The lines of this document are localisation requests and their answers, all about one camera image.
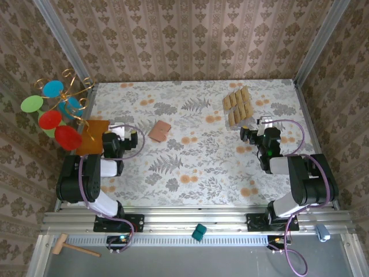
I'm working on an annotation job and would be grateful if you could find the orange wooden board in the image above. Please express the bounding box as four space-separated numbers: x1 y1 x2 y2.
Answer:
75 119 111 158

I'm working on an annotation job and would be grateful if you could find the red plastic glass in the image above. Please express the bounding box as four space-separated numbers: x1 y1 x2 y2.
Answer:
38 110 63 130
54 125 84 152

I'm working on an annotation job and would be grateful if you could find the blue plastic glass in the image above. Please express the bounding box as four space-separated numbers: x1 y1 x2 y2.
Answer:
42 80 65 99
58 96 85 120

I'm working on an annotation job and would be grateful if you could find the floral table cover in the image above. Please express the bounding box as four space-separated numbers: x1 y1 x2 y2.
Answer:
66 79 333 207

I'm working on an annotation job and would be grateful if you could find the green plastic glass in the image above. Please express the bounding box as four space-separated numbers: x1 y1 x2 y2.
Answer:
20 95 60 139

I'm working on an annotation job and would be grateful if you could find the small circuit board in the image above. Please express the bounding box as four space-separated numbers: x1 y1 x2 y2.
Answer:
106 234 131 250
267 235 291 250

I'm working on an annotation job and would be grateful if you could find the white blue clip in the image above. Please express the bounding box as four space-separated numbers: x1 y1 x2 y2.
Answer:
315 224 332 242

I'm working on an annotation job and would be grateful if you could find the wooden mallet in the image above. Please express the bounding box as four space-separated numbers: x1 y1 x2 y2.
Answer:
51 233 102 258

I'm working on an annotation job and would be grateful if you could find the teal box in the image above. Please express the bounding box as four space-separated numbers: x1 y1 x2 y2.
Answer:
192 223 207 242

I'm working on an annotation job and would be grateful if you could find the grey metal tray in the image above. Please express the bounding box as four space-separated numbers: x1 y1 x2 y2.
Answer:
27 234 364 277

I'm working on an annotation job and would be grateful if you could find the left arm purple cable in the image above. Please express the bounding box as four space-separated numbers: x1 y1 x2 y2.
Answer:
77 123 146 255

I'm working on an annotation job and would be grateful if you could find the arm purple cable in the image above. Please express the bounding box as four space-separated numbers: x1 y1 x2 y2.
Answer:
77 123 146 255
263 119 332 277

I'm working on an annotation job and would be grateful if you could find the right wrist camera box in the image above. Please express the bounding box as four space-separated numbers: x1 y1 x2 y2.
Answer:
257 115 274 130

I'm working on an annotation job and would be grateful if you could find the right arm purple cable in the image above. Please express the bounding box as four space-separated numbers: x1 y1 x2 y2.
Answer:
263 119 332 277

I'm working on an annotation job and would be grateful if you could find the gold wire glass rack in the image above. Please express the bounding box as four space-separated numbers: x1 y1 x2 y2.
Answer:
33 68 97 143

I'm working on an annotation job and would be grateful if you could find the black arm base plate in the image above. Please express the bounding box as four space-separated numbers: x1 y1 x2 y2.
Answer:
93 214 145 233
246 212 300 232

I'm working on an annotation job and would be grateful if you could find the aluminium rail frame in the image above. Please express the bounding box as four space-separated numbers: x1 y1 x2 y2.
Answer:
40 205 355 236

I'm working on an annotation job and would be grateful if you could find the slotted cable duct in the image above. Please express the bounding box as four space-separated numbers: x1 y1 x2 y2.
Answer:
65 233 270 247

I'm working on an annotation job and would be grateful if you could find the aluminium corner post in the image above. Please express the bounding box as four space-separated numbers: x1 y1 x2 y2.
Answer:
293 0 351 87
32 0 97 87

